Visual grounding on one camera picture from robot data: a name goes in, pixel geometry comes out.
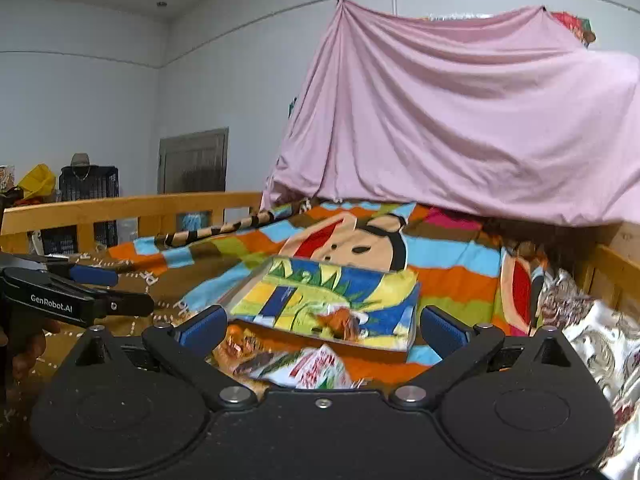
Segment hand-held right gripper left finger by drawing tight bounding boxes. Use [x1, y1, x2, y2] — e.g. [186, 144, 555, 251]
[70, 305, 258, 408]

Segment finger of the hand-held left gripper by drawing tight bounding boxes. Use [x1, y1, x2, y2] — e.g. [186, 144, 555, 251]
[47, 255, 120, 288]
[92, 290, 155, 318]

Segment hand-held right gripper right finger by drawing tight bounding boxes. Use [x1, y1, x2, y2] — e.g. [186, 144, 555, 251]
[390, 305, 581, 408]

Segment grey tray with colourful lining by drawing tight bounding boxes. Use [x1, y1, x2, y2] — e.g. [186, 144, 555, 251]
[216, 255, 422, 352]

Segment white snack packet red print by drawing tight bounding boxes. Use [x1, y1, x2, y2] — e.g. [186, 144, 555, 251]
[260, 344, 368, 391]

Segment person's left hand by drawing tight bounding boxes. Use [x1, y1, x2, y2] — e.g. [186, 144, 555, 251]
[10, 320, 63, 381]

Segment colourful printed blanket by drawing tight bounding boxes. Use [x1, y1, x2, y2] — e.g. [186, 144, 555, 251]
[0, 199, 556, 461]

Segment black plastic crate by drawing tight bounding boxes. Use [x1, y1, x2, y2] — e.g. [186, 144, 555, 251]
[42, 165, 121, 256]

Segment yellow bag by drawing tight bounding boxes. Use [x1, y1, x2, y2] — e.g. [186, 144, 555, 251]
[17, 163, 57, 200]

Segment grey hat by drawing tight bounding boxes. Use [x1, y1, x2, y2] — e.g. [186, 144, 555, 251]
[70, 153, 92, 181]

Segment grey brown door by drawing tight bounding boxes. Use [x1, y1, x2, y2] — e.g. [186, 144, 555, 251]
[158, 127, 230, 196]

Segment silver floral quilt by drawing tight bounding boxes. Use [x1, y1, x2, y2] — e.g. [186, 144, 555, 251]
[537, 267, 640, 480]

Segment pink bed sheet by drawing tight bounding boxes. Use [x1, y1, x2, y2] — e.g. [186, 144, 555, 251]
[260, 0, 640, 226]

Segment colourful hanging cloth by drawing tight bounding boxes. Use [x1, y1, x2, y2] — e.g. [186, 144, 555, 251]
[550, 10, 597, 50]

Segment wooden bed rail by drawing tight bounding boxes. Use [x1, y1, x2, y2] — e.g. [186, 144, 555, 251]
[164, 200, 312, 249]

